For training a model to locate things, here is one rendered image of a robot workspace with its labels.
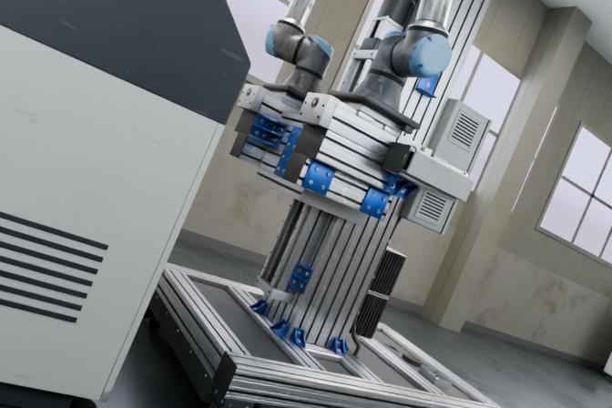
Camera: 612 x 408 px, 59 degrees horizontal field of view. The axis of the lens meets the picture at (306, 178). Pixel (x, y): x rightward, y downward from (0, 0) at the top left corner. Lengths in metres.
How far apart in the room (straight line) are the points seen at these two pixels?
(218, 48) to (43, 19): 0.37
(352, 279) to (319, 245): 0.19
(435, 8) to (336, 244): 0.83
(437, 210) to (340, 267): 0.42
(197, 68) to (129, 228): 0.40
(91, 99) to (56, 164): 0.16
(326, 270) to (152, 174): 0.81
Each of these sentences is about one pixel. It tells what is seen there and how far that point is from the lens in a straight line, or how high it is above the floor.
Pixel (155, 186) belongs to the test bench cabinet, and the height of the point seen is 0.60.
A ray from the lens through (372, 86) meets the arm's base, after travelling 1.64.
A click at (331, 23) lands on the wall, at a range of 4.33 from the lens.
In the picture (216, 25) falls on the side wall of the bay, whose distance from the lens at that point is 1.31.
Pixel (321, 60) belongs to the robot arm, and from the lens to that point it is 2.09.
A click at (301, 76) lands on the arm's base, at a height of 1.10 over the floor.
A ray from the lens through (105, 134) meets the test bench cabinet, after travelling 1.27.
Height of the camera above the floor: 0.74
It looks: level
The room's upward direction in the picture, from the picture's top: 23 degrees clockwise
